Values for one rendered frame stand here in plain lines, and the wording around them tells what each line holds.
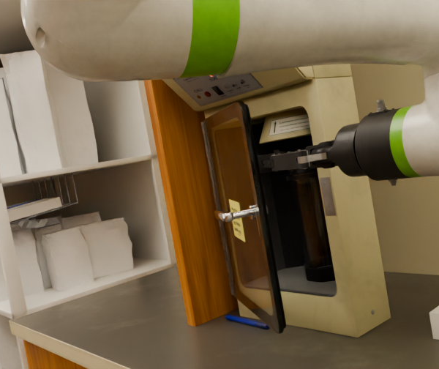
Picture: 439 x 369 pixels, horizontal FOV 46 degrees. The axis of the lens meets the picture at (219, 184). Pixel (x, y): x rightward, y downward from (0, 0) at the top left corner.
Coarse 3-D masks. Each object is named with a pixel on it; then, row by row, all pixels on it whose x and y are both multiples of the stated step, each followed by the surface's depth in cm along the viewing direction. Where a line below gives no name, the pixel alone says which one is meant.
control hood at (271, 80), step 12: (252, 72) 95; (264, 72) 93; (276, 72) 92; (288, 72) 91; (300, 72) 90; (312, 72) 91; (168, 84) 110; (264, 84) 96; (276, 84) 95; (288, 84) 94; (180, 96) 112; (240, 96) 102; (252, 96) 103; (192, 108) 114; (204, 108) 112
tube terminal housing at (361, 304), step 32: (256, 96) 103; (288, 96) 97; (320, 96) 92; (352, 96) 98; (320, 128) 92; (352, 192) 96; (352, 224) 95; (352, 256) 95; (352, 288) 94; (384, 288) 100; (288, 320) 107; (320, 320) 100; (352, 320) 94; (384, 320) 100
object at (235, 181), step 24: (216, 120) 103; (240, 120) 87; (216, 144) 107; (240, 144) 90; (216, 168) 111; (240, 168) 92; (240, 192) 95; (240, 240) 102; (264, 240) 86; (240, 264) 106; (264, 264) 89; (240, 288) 110; (264, 288) 92; (264, 312) 94
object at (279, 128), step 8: (280, 112) 104; (288, 112) 103; (296, 112) 102; (304, 112) 102; (272, 120) 105; (280, 120) 103; (288, 120) 102; (296, 120) 102; (304, 120) 101; (264, 128) 107; (272, 128) 104; (280, 128) 103; (288, 128) 102; (296, 128) 101; (304, 128) 101; (264, 136) 106; (272, 136) 104; (280, 136) 102; (288, 136) 101; (296, 136) 101
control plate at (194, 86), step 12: (180, 84) 108; (192, 84) 106; (204, 84) 104; (216, 84) 102; (228, 84) 101; (240, 84) 99; (252, 84) 97; (192, 96) 109; (204, 96) 108; (216, 96) 106; (228, 96) 104
